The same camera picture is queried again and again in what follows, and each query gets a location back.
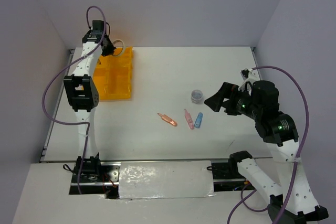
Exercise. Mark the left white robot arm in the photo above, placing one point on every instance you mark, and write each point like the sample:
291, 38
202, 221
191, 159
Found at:
83, 96

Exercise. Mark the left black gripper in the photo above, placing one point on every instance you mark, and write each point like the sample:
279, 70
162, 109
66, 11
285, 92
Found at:
111, 51

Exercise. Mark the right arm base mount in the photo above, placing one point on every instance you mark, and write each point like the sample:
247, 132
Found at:
224, 179

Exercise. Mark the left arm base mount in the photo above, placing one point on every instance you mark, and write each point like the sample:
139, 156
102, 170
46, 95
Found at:
105, 184

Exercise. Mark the clear round pin jar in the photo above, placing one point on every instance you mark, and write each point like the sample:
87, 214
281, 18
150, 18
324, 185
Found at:
197, 97

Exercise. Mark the yellow four-compartment tray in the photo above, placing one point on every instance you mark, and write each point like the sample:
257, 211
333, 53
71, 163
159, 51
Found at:
113, 76

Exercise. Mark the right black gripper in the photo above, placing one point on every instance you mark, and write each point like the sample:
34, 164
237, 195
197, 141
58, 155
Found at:
228, 89

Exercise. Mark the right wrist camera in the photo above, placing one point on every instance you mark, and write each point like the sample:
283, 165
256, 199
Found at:
248, 73

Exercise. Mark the beige masking tape roll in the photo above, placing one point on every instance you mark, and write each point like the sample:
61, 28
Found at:
120, 47

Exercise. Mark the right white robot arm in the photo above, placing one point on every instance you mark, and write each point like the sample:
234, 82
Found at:
291, 200

